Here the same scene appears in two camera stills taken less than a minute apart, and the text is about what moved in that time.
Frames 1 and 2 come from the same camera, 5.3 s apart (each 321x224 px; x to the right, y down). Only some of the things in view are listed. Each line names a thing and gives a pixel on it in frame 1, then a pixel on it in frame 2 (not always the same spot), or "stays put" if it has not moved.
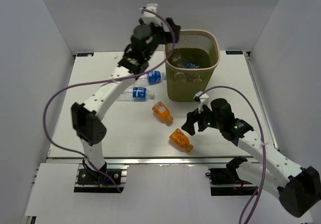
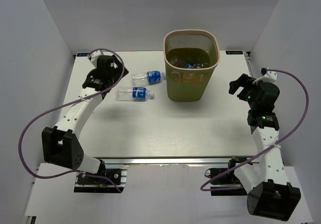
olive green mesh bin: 196,56 stays put
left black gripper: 166,36 to 118,71
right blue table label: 234,52 stays put
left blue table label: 85,54 stays put
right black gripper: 192,117 to 244,81
